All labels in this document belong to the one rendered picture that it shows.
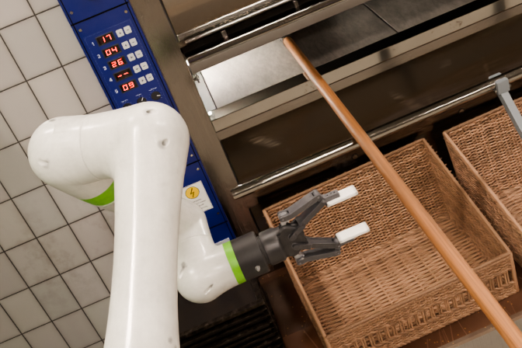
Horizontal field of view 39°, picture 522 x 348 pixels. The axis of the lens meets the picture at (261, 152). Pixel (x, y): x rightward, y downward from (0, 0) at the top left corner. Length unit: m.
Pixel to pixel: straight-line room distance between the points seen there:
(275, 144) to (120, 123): 1.08
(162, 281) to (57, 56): 1.02
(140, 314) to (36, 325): 1.39
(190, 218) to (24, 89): 0.68
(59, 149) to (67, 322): 1.29
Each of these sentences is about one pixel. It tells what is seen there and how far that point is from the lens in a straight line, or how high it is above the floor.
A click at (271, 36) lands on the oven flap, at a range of 1.90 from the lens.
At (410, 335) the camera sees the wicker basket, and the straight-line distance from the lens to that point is 2.10.
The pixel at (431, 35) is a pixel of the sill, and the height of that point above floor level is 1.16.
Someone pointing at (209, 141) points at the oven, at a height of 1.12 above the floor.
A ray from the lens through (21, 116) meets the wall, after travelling 2.08.
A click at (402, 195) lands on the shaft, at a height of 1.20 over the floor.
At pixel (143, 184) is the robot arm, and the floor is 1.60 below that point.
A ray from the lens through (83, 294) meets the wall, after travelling 2.40.
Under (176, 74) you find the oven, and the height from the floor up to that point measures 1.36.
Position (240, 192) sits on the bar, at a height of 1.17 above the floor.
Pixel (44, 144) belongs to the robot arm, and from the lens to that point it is 1.25.
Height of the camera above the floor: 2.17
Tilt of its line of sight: 32 degrees down
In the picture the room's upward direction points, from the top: 22 degrees counter-clockwise
